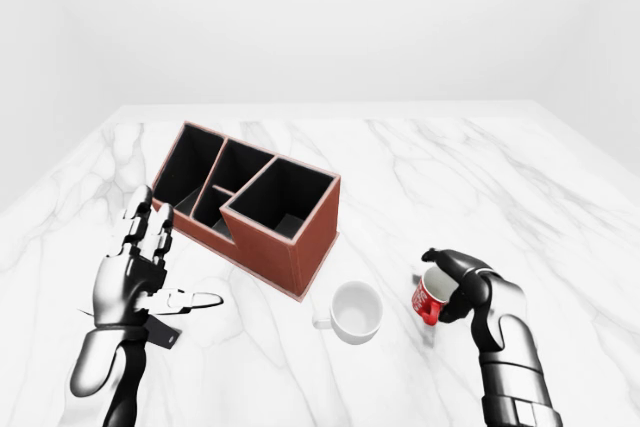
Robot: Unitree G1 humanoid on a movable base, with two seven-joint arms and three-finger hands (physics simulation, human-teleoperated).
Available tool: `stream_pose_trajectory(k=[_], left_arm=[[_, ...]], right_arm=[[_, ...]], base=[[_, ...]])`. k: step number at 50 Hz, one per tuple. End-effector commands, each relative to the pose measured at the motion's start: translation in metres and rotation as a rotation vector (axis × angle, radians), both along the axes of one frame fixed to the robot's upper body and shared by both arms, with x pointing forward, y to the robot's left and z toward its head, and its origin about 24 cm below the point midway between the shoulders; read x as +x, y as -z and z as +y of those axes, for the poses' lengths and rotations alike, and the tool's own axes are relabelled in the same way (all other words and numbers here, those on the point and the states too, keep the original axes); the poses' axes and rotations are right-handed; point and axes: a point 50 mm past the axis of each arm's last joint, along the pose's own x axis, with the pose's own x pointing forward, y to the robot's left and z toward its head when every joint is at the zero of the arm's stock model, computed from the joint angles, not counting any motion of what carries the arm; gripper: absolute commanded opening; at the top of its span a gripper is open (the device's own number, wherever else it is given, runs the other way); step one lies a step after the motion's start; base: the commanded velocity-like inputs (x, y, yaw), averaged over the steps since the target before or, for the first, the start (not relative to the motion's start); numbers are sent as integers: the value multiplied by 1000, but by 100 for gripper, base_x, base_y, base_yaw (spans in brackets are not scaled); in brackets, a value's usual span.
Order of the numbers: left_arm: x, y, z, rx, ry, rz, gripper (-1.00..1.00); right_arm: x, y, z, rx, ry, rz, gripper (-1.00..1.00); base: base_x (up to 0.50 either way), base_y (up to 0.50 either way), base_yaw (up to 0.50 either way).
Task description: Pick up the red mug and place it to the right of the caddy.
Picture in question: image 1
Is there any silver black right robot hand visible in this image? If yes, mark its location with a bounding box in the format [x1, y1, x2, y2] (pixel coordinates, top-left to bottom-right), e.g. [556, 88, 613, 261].
[420, 247, 527, 354]

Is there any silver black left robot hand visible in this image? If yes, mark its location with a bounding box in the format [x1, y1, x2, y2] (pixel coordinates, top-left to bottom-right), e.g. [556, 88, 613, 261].
[78, 184, 225, 332]

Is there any red-brown desk caddy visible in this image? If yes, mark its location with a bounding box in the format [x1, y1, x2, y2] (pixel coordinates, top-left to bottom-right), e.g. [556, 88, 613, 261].
[151, 120, 342, 304]

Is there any white mug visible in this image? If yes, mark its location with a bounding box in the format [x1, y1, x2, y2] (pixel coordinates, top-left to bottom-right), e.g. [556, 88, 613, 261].
[312, 280, 384, 347]

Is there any red mug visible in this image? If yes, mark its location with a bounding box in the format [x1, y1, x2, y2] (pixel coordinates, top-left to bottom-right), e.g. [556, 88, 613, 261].
[410, 266, 454, 327]

